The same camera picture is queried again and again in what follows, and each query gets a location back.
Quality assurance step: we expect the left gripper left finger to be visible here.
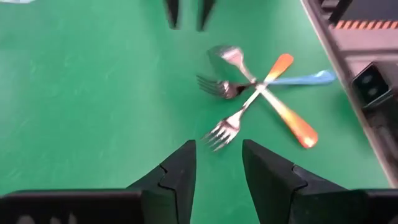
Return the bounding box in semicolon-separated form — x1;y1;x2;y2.
0;139;197;224

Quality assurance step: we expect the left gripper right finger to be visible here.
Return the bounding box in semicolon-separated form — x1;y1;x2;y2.
242;139;398;224

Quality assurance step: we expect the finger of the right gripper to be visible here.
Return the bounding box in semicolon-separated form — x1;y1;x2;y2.
164;0;181;30
196;0;216;32

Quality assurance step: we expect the orange handled silver fork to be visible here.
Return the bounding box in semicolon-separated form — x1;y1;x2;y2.
207;45;320;149
201;52;295;152

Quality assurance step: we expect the blue handled black fork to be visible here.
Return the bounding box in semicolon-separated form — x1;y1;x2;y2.
195;70;337;100

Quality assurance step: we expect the green table mat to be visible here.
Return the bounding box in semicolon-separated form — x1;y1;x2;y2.
0;0;389;224

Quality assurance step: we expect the orange black striped strip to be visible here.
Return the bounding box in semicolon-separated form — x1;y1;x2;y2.
334;19;398;30

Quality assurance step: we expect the black table-level camera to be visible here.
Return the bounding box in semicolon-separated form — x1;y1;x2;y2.
351;62;394;110

